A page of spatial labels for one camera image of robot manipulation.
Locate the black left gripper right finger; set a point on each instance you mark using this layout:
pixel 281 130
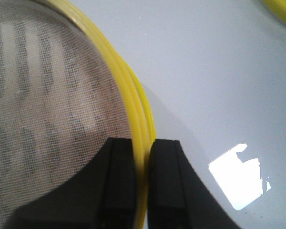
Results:
pixel 177 198

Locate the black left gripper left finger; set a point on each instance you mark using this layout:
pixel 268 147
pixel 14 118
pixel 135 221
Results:
pixel 102 195

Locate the bamboo steamer tray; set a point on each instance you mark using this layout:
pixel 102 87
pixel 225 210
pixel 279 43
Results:
pixel 135 101
pixel 278 7

